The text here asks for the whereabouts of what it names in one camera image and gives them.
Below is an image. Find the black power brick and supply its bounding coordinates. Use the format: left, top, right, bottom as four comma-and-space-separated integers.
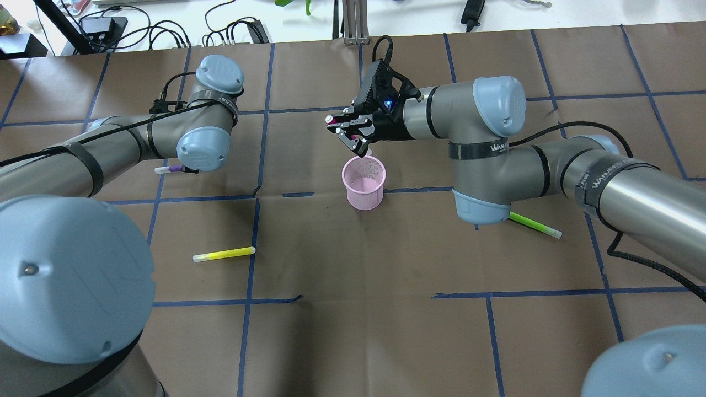
461, 0, 486, 32

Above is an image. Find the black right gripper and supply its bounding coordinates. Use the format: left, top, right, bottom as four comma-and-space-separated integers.
325, 60, 423, 158

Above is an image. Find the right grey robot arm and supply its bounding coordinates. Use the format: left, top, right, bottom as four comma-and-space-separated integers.
325, 60, 704, 299

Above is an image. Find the purple marker pen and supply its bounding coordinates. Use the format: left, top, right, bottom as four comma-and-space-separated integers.
154, 165, 184, 174

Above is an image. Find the black power adapter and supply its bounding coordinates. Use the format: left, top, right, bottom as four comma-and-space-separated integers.
79, 16, 128, 42

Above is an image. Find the aluminium frame post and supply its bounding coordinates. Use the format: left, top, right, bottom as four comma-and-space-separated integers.
342, 0, 370, 45

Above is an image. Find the pink marker pen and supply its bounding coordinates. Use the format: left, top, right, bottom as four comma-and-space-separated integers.
325, 113, 374, 158

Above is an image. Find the green highlighter pen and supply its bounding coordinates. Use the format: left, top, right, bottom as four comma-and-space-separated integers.
509, 211, 563, 239

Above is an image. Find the yellow highlighter pen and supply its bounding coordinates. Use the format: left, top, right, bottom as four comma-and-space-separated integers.
192, 246, 256, 263

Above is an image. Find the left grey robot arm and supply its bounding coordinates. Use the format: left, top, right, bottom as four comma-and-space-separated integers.
1, 55, 245, 396

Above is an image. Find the pink mesh cup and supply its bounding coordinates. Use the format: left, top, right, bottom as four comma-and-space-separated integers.
342, 155, 387, 211

